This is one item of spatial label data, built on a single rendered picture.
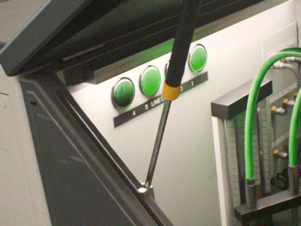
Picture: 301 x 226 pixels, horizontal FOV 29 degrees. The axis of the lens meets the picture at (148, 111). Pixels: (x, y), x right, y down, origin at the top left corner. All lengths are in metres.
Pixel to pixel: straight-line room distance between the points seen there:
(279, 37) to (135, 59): 0.44
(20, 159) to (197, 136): 0.33
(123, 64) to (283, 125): 0.53
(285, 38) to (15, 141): 0.61
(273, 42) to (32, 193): 0.57
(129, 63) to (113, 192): 0.21
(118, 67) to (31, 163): 0.19
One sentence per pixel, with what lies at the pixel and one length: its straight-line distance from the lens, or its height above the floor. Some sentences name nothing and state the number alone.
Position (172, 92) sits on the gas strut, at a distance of 0.63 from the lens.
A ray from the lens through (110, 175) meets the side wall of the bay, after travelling 0.74.
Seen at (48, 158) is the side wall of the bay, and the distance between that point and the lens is 0.83.
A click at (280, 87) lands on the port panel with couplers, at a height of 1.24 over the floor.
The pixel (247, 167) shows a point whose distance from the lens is 1.06.
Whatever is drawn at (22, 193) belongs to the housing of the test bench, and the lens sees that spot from 0.94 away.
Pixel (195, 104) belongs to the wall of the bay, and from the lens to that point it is 1.03.
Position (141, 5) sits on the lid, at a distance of 0.77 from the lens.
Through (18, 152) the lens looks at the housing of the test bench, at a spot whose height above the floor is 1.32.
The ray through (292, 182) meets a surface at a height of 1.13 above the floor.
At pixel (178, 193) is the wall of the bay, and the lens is 1.05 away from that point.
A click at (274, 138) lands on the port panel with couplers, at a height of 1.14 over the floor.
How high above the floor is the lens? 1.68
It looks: 22 degrees down
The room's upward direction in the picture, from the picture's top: 8 degrees counter-clockwise
